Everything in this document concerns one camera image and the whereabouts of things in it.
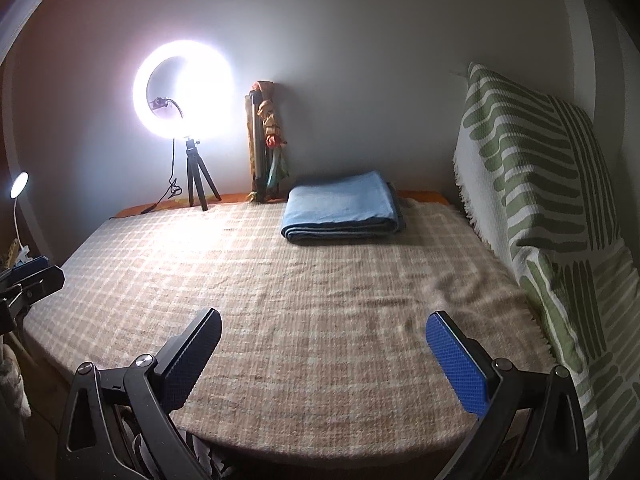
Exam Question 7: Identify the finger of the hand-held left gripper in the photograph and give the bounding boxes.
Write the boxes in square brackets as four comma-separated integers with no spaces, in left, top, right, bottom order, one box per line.
[10,264,67,311]
[7,255,51,283]

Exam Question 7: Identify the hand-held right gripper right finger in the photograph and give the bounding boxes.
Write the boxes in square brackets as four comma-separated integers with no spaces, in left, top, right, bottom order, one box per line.
[425,310,591,480]

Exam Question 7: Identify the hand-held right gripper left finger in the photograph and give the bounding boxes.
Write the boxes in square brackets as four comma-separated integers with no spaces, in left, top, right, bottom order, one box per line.
[57,307,223,480]

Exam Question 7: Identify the blue pants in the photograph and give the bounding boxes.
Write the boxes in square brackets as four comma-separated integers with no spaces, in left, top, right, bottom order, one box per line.
[280,170,407,246]

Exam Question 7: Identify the white fuzzy cloth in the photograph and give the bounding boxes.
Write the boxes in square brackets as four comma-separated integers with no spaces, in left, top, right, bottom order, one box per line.
[0,345,32,421]

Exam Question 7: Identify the small white desk lamp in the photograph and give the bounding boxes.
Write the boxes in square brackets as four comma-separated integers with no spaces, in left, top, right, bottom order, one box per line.
[10,171,30,256]

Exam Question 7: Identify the beige checked blanket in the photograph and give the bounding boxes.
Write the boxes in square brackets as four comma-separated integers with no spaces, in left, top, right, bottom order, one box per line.
[22,195,551,466]

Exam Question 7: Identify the small black tripod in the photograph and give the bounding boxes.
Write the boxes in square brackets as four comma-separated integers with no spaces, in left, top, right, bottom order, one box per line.
[185,135,222,212]

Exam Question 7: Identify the green patterned white cushion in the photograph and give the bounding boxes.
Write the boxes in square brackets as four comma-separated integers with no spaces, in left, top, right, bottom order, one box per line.
[452,62,638,480]

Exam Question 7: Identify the folded tripod with printed cloth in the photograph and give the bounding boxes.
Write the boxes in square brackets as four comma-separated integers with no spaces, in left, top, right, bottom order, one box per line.
[244,80,292,204]

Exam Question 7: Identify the black power cable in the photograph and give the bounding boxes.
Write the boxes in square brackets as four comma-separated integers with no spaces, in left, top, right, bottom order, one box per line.
[140,137,183,216]

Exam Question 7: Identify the ring light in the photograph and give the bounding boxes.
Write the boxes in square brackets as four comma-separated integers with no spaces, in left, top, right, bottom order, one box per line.
[132,40,236,142]

